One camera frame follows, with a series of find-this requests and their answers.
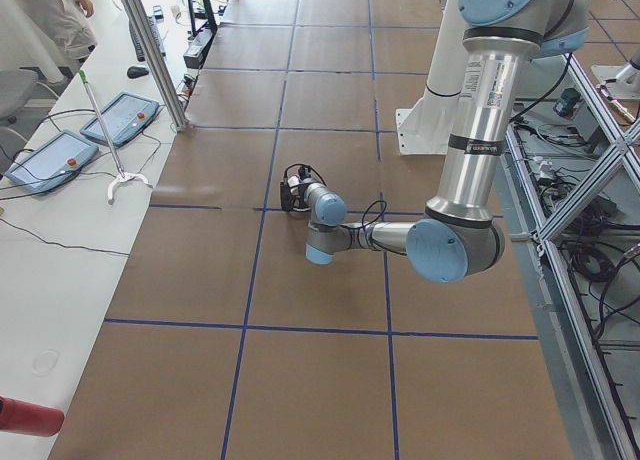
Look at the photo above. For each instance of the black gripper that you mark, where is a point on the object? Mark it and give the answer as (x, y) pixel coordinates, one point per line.
(298, 200)

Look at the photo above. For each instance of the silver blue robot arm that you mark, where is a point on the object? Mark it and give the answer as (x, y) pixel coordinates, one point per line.
(457, 236)

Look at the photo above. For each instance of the white grabber stick green tip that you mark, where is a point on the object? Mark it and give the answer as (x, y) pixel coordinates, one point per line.
(122, 176)

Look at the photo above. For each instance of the blue teach pendant far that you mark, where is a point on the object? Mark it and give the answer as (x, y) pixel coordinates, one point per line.
(127, 115)

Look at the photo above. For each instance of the blue teach pendant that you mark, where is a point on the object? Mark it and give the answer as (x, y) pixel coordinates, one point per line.
(127, 115)
(52, 164)

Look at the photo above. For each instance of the black computer mouse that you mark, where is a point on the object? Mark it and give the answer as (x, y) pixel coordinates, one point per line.
(137, 71)

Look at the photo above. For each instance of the blue teach pendant near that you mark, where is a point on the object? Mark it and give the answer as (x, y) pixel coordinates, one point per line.
(52, 164)

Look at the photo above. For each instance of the person in beige clothes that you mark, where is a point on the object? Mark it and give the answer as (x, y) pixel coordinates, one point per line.
(65, 23)

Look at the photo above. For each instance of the red bottle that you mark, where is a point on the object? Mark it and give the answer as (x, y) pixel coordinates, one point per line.
(30, 419)

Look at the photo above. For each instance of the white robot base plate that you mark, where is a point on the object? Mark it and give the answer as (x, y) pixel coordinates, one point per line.
(424, 129)

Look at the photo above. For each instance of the grey aluminium frame post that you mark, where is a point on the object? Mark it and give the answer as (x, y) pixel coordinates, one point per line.
(137, 16)

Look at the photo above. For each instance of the aluminium truss frame right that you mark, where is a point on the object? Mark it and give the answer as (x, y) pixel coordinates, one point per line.
(573, 162)

